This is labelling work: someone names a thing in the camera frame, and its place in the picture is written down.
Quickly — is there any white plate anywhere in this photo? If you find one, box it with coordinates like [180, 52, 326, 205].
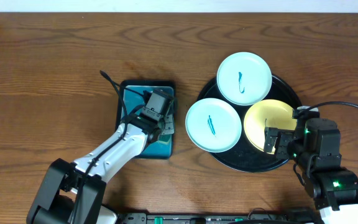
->
[216, 52, 272, 106]
[185, 98, 242, 153]

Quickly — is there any green scrubbing sponge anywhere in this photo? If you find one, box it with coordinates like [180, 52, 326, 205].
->
[157, 134, 172, 145]

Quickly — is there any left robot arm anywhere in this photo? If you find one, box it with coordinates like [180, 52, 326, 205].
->
[26, 109, 174, 223]

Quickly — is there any black round serving tray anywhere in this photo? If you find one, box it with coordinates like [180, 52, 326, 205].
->
[197, 74, 301, 172]

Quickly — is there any black rectangular water tray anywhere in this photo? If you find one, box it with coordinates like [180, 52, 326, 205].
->
[120, 80, 175, 159]

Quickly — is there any yellow plate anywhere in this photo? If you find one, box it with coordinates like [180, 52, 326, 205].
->
[243, 100, 296, 151]

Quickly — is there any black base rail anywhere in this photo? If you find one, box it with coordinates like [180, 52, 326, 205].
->
[113, 212, 321, 224]

